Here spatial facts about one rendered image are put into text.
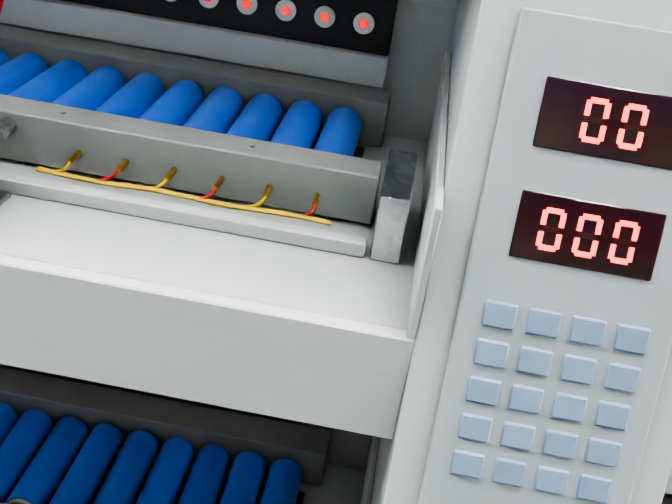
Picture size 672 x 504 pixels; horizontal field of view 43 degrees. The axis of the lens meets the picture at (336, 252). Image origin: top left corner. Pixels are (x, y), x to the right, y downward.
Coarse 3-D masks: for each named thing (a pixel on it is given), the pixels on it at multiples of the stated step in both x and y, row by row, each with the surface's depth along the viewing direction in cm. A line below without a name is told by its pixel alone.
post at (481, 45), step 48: (480, 0) 27; (528, 0) 26; (576, 0) 26; (624, 0) 26; (480, 48) 27; (480, 96) 27; (480, 144) 27; (480, 192) 28; (432, 288) 28; (432, 336) 29; (432, 384) 29; (432, 432) 29; (384, 480) 32
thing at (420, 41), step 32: (416, 0) 46; (448, 0) 46; (416, 32) 46; (448, 32) 46; (416, 64) 46; (416, 96) 47; (416, 128) 47; (96, 384) 52; (256, 416) 51; (352, 448) 51
